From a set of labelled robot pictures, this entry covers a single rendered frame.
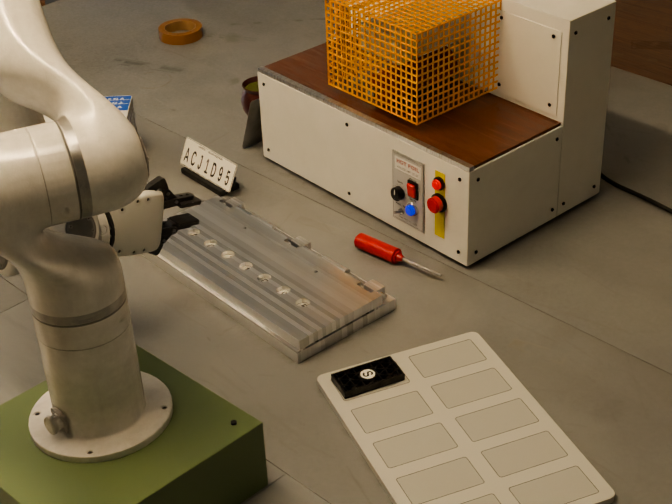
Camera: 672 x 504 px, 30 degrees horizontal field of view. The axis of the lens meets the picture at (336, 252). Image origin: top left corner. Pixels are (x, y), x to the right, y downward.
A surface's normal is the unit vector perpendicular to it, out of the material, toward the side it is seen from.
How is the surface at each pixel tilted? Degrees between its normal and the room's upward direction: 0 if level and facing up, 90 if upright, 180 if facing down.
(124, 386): 87
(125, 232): 92
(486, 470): 0
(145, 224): 90
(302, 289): 0
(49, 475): 2
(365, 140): 90
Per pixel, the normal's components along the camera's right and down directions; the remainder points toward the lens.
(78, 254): 0.42, -0.73
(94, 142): 0.25, -0.34
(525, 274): -0.04, -0.84
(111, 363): 0.63, 0.36
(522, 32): -0.75, 0.38
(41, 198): 0.41, 0.43
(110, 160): 0.39, 0.00
